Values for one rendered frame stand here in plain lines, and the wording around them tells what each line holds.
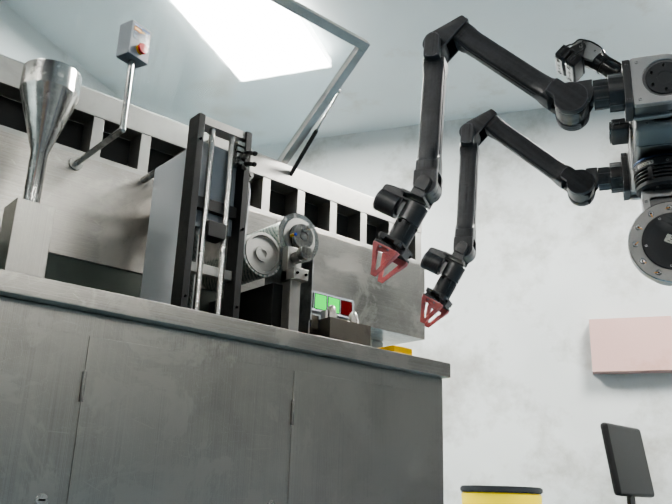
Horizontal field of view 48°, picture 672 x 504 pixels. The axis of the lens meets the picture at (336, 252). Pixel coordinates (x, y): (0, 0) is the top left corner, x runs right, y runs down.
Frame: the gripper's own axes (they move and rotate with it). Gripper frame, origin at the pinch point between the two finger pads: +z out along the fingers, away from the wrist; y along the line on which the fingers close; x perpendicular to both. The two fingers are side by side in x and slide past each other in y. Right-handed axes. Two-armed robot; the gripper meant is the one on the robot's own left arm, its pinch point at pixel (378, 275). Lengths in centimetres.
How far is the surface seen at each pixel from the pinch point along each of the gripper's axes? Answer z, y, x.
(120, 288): 35, -8, -70
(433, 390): 16.7, -35.4, 15.7
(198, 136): -8, 20, -51
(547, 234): -112, -311, -39
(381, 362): 17.3, -14.2, 6.3
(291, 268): 7.0, -15.7, -29.9
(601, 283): -96, -311, 4
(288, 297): 14.3, -17.2, -27.0
